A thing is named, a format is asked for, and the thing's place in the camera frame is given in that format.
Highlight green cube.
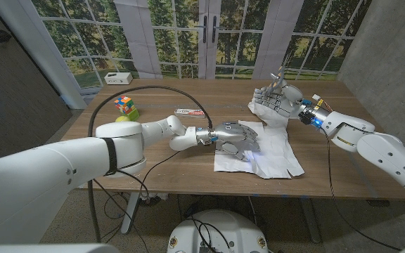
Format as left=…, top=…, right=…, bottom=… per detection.
left=122, top=108, right=140, bottom=122

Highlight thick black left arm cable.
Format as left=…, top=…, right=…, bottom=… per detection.
left=86, top=84, right=214, bottom=244

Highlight grey table leg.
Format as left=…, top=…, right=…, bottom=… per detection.
left=299, top=196, right=323, bottom=244

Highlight white pillar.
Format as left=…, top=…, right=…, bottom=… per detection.
left=0, top=0, right=88, bottom=110

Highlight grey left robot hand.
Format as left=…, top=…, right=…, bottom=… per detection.
left=207, top=121, right=262, bottom=163

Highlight grey scissors with yellow handles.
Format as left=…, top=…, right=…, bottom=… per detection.
left=270, top=63, right=288, bottom=91

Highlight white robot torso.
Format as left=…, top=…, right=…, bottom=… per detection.
left=167, top=209, right=269, bottom=253

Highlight Colgate toothpaste box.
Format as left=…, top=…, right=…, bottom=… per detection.
left=174, top=108, right=207, bottom=118

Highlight white paper sheet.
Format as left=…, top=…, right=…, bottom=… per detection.
left=213, top=119, right=305, bottom=179

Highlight multicoloured puzzle cube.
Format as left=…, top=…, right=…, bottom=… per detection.
left=114, top=96, right=135, bottom=114

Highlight printed forest window backdrop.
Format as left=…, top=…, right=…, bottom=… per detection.
left=30, top=0, right=374, bottom=89

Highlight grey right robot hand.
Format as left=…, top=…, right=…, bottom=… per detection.
left=252, top=77, right=331, bottom=124

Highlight crumpled paper scrap under table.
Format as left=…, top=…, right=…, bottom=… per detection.
left=139, top=192, right=169, bottom=207

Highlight white power strip box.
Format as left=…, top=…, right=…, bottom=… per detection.
left=103, top=72, right=134, bottom=86

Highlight crumpled white paper piece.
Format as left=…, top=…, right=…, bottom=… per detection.
left=247, top=100, right=290, bottom=128

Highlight white table leg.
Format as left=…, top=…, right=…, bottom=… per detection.
left=120, top=192, right=141, bottom=235

